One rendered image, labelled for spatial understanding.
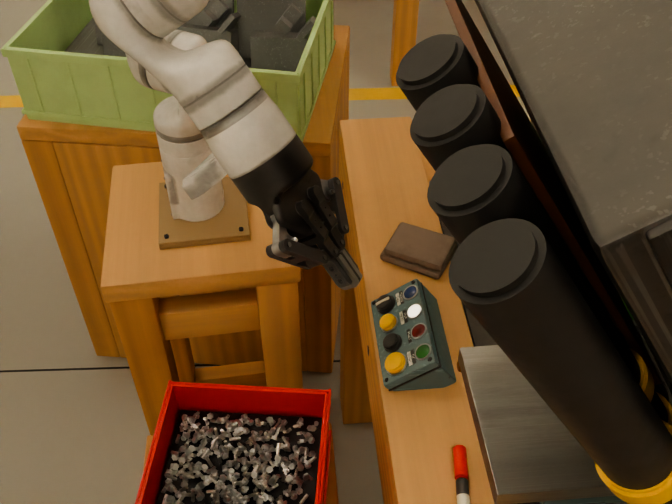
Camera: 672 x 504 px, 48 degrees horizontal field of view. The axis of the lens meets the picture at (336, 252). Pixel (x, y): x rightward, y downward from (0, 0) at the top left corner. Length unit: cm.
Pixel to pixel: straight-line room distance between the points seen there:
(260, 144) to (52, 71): 105
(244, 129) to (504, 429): 36
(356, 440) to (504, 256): 176
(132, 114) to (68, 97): 14
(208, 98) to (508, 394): 39
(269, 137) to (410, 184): 66
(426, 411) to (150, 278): 51
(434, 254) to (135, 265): 48
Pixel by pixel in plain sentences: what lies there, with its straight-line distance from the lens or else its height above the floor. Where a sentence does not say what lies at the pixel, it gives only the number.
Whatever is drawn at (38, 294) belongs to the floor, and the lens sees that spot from 252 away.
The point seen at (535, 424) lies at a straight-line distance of 73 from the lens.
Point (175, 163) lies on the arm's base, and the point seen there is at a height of 99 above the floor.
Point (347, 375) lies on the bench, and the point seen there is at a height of 21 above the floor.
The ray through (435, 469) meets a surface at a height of 90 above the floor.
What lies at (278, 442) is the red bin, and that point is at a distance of 100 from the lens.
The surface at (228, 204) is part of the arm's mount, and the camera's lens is 133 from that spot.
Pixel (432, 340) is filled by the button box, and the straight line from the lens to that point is 100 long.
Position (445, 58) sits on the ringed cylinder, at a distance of 39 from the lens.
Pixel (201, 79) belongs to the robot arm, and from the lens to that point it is 68.
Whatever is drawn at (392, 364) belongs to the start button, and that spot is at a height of 94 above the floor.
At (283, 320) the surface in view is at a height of 71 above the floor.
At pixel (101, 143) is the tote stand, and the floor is 76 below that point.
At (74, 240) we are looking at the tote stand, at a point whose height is 46.
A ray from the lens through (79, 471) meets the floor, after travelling 209.
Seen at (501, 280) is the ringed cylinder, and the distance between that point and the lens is 27.
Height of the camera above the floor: 172
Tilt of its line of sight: 44 degrees down
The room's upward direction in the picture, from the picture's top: straight up
